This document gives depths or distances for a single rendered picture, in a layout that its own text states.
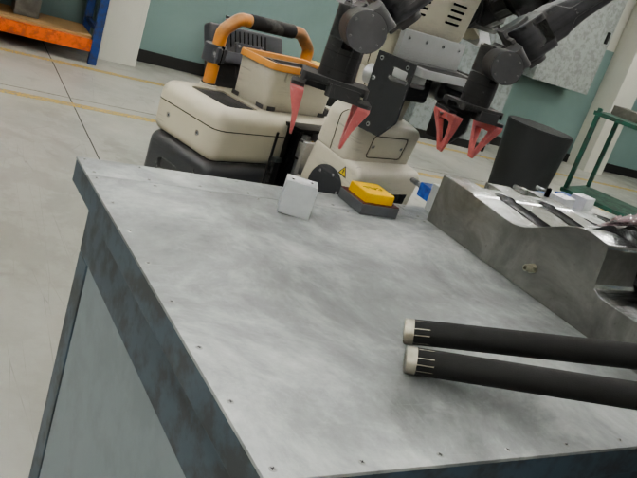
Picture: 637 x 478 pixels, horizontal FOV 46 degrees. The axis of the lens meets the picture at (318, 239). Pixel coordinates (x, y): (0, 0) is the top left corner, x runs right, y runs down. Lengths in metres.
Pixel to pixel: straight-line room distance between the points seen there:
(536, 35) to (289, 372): 0.88
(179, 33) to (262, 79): 4.84
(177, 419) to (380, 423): 0.21
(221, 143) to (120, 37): 4.58
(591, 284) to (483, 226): 0.24
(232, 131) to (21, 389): 0.83
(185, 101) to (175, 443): 1.12
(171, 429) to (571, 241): 0.65
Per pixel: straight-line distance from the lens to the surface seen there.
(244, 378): 0.70
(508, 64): 1.35
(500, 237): 1.27
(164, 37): 6.63
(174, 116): 1.82
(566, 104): 8.94
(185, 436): 0.78
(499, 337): 0.88
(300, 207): 1.16
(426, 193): 1.48
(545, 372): 0.83
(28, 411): 1.97
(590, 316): 1.15
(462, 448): 0.73
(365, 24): 1.04
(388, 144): 1.69
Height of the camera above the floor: 1.16
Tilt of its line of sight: 19 degrees down
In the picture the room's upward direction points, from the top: 19 degrees clockwise
